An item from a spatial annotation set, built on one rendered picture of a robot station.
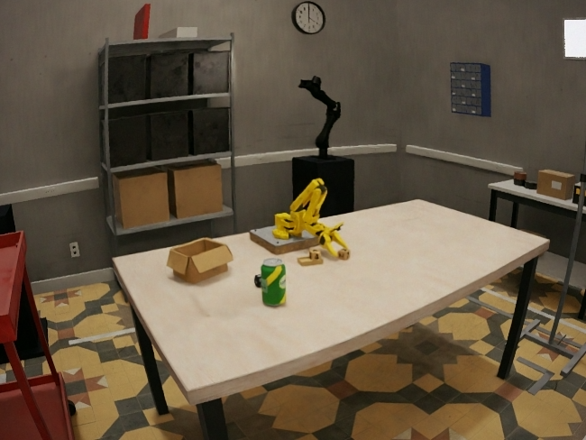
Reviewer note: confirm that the green soda can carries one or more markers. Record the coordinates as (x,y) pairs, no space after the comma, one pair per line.
(273,282)

